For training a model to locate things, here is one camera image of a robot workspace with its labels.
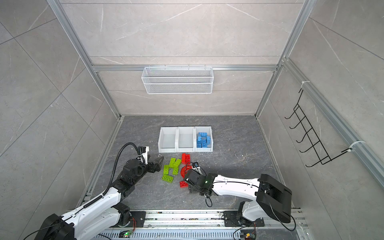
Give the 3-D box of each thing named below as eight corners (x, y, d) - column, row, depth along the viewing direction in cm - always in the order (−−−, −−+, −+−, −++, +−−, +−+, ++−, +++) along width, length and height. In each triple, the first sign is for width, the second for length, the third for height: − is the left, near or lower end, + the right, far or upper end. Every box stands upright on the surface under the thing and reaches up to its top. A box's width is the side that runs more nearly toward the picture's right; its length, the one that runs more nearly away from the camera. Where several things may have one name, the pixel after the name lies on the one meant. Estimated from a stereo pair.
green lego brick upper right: (171, 174, 90) (171, 172, 89) (176, 159, 97) (175, 158, 95) (177, 175, 90) (177, 173, 88) (181, 160, 96) (181, 159, 95)
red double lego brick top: (181, 164, 94) (181, 162, 93) (182, 154, 99) (181, 153, 97) (190, 164, 95) (190, 162, 93) (190, 154, 99) (190, 153, 97)
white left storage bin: (158, 153, 100) (155, 147, 94) (161, 133, 111) (160, 126, 105) (177, 153, 100) (176, 147, 94) (179, 133, 111) (178, 126, 105)
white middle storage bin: (176, 153, 100) (175, 147, 94) (178, 131, 112) (177, 125, 107) (195, 153, 100) (195, 147, 94) (195, 131, 112) (195, 125, 107)
